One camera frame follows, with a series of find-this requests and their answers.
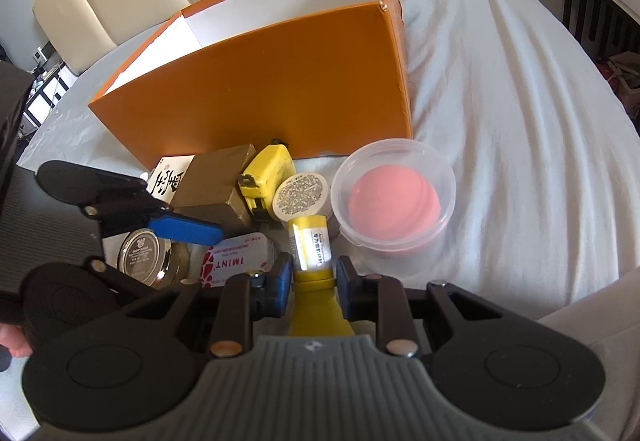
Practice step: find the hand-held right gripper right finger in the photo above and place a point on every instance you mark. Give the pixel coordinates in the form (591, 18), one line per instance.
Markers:
(346, 283)

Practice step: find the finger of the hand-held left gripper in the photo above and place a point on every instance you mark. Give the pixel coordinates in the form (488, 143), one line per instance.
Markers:
(130, 277)
(185, 230)

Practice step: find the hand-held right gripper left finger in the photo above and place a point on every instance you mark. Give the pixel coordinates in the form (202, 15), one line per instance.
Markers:
(281, 281)

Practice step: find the round silver tin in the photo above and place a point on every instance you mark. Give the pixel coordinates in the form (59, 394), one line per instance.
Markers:
(145, 256)

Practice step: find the yellow bottle with white label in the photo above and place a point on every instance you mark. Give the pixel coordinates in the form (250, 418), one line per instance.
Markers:
(312, 246)

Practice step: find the gold cardboard box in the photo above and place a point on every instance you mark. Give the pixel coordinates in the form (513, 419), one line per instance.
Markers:
(215, 186)

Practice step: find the white box with black calligraphy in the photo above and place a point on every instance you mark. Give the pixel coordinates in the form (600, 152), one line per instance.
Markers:
(167, 176)

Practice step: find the clear round plastic container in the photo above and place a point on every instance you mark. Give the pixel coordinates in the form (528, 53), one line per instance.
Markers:
(395, 161)

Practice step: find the orange cardboard box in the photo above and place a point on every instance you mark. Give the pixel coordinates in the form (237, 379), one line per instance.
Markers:
(275, 86)

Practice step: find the person's left hand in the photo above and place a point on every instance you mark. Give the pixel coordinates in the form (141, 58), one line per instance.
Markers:
(12, 341)

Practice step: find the white and pink mint tin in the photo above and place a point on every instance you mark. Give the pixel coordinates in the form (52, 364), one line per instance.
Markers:
(235, 261)

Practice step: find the white round labelled jar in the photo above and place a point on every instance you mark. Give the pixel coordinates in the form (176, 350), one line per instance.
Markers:
(300, 196)

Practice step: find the pink round sponge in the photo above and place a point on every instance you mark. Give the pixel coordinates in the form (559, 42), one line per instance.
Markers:
(395, 206)

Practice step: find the yellow tape measure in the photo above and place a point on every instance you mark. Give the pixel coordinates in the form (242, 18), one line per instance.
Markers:
(265, 171)

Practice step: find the white storage shelf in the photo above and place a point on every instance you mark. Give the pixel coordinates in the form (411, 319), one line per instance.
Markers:
(42, 96)

